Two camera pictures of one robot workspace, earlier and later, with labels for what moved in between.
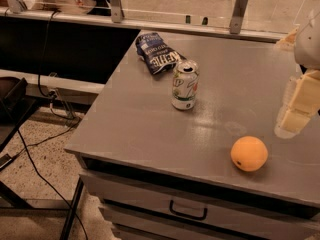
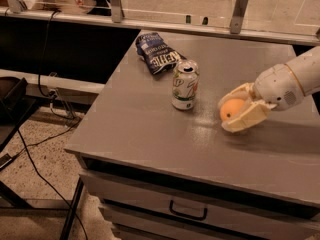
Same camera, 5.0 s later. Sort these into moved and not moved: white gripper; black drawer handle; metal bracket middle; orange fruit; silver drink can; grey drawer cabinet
Moved: white gripper; orange fruit
Not moved: silver drink can; black drawer handle; metal bracket middle; grey drawer cabinet
